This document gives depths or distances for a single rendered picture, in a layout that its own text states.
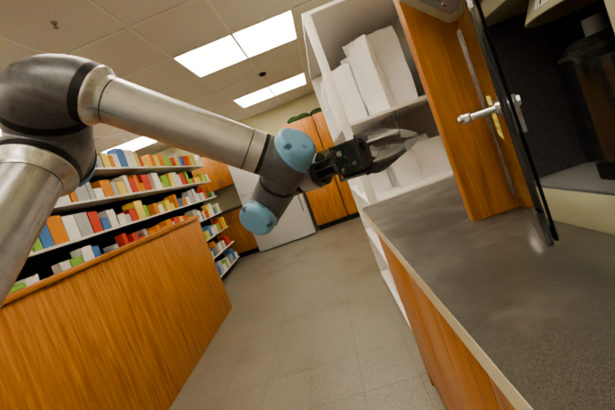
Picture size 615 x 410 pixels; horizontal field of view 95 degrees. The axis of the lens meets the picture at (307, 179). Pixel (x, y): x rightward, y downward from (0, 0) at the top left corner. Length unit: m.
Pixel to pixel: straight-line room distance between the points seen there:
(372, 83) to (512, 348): 1.47
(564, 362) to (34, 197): 0.67
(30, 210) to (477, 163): 0.87
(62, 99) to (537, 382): 0.65
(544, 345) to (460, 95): 0.56
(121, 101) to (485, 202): 0.80
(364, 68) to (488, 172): 1.08
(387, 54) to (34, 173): 1.70
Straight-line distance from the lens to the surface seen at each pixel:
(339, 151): 0.54
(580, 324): 0.47
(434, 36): 0.84
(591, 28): 0.69
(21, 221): 0.52
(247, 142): 0.47
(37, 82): 0.54
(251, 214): 0.55
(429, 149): 1.77
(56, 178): 0.58
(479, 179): 0.83
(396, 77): 1.86
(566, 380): 0.41
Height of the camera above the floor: 1.21
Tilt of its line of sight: 2 degrees down
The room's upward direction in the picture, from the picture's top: 20 degrees counter-clockwise
